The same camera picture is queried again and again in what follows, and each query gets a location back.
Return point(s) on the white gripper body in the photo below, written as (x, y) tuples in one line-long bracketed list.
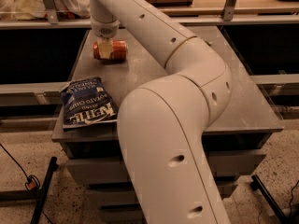
[(105, 29)]

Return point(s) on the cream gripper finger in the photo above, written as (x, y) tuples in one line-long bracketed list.
[(105, 48)]

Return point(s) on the red coke can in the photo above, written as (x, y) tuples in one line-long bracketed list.
[(119, 53)]

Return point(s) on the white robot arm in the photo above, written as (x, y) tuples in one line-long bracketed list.
[(160, 123)]

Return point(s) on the white cloth on shelf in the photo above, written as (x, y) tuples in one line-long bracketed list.
[(27, 10)]

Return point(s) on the blue Kettle chips bag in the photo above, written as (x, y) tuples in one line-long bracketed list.
[(86, 102)]

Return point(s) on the top grey drawer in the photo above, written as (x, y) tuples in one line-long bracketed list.
[(112, 169)]

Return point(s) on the grey drawer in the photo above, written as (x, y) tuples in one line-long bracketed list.
[(123, 193), (121, 213), (112, 169)]

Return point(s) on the middle grey drawer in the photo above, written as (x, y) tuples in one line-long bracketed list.
[(123, 193)]

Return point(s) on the grey drawer cabinet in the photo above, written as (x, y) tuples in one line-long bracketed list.
[(244, 124)]

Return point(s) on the bottom grey drawer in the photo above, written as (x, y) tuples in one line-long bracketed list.
[(121, 213)]

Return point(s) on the black stand leg left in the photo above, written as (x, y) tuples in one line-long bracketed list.
[(43, 192)]

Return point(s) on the black stand leg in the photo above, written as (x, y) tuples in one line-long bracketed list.
[(43, 192), (257, 184)]

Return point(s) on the black stand leg right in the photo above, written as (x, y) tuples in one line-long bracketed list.
[(257, 184)]

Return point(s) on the grey metal bracket left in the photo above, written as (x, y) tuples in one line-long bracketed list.
[(51, 11)]

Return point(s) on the grey metal bracket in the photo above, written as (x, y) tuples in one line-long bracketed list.
[(51, 11), (228, 10)]

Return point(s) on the grey metal bracket right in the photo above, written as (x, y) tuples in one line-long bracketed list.
[(228, 10)]

